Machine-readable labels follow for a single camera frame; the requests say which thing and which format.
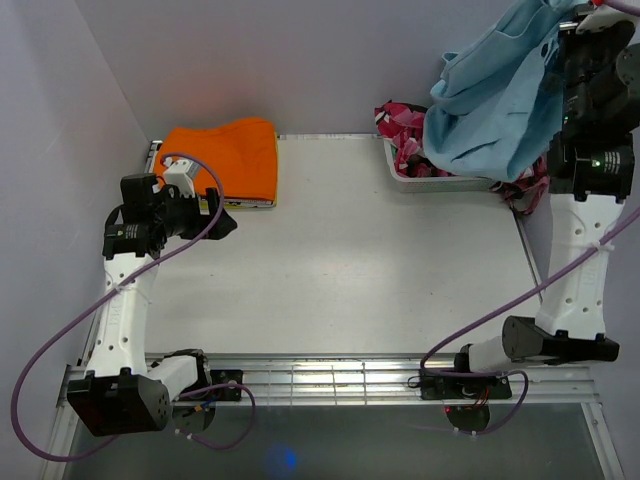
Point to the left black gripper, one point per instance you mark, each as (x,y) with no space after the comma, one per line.
(201,221)

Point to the light blue trousers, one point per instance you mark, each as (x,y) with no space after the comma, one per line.
(492,115)

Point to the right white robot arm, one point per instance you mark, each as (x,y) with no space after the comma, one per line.
(591,165)

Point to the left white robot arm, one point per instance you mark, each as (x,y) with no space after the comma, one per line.
(119,392)

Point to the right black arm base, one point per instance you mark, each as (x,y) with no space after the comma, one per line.
(439,387)

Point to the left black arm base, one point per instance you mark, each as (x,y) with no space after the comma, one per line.
(215,385)

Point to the folded yellow patterned trousers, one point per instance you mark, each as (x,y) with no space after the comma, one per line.
(237,203)

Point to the folded orange trousers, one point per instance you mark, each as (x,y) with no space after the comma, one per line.
(244,155)

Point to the pink camouflage trousers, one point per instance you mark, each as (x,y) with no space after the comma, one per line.
(403,123)

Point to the white plastic basket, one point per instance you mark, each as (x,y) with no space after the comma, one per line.
(433,184)

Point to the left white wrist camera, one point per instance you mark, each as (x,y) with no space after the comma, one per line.
(181,173)

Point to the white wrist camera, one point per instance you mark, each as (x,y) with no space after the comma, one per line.
(596,16)
(181,173)

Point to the aluminium mounting rail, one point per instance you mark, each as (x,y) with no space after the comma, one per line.
(280,381)

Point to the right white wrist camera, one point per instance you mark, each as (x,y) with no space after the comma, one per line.
(596,16)

